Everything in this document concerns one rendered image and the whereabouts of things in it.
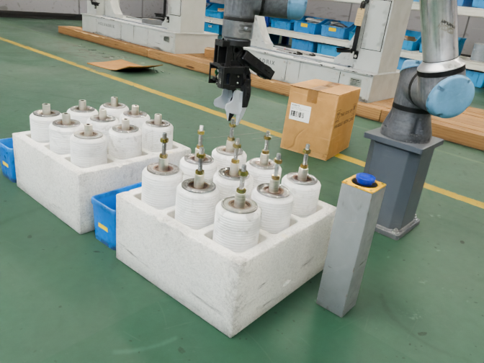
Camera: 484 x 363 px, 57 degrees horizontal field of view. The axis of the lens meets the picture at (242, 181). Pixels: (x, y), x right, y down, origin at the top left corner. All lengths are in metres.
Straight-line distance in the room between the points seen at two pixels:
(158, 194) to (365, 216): 0.46
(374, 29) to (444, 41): 1.89
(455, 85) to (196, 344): 0.87
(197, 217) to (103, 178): 0.38
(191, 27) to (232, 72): 3.29
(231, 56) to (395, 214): 0.71
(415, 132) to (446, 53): 0.27
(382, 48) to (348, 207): 2.22
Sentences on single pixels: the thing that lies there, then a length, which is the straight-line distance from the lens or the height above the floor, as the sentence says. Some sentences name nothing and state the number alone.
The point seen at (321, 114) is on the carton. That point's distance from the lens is 2.00.
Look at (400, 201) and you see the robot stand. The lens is 1.44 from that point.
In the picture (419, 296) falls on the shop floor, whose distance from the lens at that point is 1.23.
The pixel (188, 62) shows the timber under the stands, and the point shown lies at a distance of 4.02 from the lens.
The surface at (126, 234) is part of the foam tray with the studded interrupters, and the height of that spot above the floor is 0.09.
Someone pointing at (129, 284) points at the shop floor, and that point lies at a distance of 1.09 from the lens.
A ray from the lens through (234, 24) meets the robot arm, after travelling 1.10.
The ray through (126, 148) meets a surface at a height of 0.21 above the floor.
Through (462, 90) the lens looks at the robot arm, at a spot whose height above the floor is 0.49.
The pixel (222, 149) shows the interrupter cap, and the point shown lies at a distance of 1.21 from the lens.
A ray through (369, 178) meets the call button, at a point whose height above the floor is 0.33.
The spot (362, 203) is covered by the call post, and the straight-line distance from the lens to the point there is 0.93.
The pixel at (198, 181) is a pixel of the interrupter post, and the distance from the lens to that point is 0.96.
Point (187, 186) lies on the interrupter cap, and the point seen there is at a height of 0.25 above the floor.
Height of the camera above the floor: 0.65
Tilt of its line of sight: 23 degrees down
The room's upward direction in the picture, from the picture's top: 7 degrees clockwise
